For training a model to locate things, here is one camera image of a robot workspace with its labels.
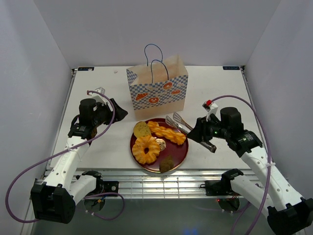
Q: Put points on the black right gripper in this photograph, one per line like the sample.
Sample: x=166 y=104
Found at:
x=200 y=129

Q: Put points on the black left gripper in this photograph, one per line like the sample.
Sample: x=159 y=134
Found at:
x=120 y=113

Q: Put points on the twisted bread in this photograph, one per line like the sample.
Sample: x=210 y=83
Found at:
x=168 y=133

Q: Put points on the metal serving tongs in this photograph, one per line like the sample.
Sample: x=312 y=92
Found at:
x=179 y=123

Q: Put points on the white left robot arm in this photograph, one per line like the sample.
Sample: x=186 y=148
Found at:
x=55 y=199

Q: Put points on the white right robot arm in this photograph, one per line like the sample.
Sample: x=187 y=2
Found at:
x=286 y=210

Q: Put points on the checkered paper bag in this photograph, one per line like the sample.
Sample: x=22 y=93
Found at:
x=158 y=87

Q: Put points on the brown chocolate bread lump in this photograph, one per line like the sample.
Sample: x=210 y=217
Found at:
x=166 y=164

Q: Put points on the red round plate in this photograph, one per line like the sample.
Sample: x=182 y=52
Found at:
x=177 y=152

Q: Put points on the left blue corner label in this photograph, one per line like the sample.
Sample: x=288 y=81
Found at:
x=85 y=69

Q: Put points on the blue corner label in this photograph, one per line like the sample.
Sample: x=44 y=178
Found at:
x=85 y=69
x=229 y=68

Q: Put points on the right blue corner label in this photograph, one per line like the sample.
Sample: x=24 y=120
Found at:
x=229 y=68

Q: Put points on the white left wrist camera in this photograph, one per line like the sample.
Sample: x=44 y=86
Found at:
x=97 y=94

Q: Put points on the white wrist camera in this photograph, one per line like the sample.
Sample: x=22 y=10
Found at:
x=211 y=109
x=97 y=94

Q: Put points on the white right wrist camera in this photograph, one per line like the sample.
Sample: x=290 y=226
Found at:
x=211 y=109

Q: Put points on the round glazed ring bread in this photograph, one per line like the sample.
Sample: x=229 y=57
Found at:
x=146 y=150

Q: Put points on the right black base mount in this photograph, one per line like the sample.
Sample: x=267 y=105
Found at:
x=217 y=188

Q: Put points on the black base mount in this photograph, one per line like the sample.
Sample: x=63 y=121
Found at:
x=108 y=186
x=217 y=188

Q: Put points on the aluminium frame rail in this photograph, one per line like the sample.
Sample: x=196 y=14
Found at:
x=175 y=184

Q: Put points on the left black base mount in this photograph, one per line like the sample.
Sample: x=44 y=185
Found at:
x=108 y=186

